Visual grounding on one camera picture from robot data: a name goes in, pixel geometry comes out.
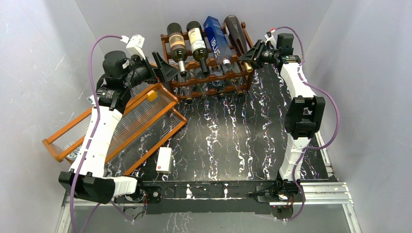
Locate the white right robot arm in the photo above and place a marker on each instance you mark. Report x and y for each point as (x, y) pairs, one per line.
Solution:
(304, 116)

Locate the clear bottle without cap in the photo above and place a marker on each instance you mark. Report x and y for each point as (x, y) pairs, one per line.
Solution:
(202, 87)

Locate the blue square bottle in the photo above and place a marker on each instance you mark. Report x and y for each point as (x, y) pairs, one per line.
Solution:
(217, 40)

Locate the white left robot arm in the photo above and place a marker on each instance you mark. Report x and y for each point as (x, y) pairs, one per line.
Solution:
(85, 179)

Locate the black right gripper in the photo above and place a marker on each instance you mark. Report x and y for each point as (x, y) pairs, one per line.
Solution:
(249, 55)

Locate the blue white tape roll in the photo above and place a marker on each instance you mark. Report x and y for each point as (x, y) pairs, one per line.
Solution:
(73, 155)

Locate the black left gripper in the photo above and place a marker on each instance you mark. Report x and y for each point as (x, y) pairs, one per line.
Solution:
(167, 71)

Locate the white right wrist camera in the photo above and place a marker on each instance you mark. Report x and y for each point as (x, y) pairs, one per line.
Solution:
(270, 41)

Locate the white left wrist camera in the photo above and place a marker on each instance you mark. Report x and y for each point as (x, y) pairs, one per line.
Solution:
(134, 46)

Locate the green bottle with white label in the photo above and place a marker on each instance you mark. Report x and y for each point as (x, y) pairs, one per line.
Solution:
(198, 45)

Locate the white box with red label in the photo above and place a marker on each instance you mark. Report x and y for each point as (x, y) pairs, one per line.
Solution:
(164, 161)

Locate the orange wooden tiered shelf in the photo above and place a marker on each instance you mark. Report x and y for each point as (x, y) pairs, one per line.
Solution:
(143, 129)

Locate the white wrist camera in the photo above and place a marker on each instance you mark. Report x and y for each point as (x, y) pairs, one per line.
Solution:
(270, 41)
(134, 46)

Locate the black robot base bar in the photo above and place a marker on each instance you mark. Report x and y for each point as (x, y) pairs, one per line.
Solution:
(261, 197)

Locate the clear bottle with cork cap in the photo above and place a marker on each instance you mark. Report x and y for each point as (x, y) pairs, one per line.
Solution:
(237, 82)

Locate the dark red gold-capped bottle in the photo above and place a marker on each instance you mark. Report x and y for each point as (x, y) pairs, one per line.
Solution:
(235, 34)

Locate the green bottle with tan label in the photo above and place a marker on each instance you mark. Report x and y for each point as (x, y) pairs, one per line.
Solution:
(177, 46)

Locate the clear bottle with gold cap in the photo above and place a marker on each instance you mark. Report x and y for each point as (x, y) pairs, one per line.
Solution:
(187, 90)

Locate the yellow block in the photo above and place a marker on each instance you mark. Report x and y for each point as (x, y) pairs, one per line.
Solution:
(151, 95)

